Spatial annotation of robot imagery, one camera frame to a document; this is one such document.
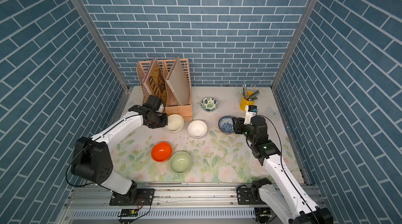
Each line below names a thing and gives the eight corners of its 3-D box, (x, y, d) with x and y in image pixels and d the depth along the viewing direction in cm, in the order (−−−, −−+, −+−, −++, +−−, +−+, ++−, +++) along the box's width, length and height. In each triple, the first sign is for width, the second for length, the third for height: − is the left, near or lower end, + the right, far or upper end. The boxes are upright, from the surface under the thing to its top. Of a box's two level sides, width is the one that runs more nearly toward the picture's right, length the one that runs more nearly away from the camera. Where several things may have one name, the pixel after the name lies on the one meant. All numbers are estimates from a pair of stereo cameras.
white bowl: (185, 132, 98) (184, 128, 93) (197, 121, 103) (196, 116, 99) (197, 142, 93) (197, 138, 89) (209, 130, 99) (209, 126, 94)
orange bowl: (152, 163, 86) (149, 159, 82) (156, 145, 93) (153, 141, 89) (170, 163, 86) (169, 160, 82) (173, 145, 93) (172, 142, 89)
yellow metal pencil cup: (240, 112, 109) (243, 101, 100) (238, 101, 116) (241, 90, 107) (251, 112, 109) (255, 102, 101) (249, 101, 116) (253, 90, 107)
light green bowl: (169, 175, 82) (167, 172, 78) (172, 155, 89) (170, 151, 84) (190, 175, 82) (190, 172, 78) (192, 155, 89) (191, 151, 84)
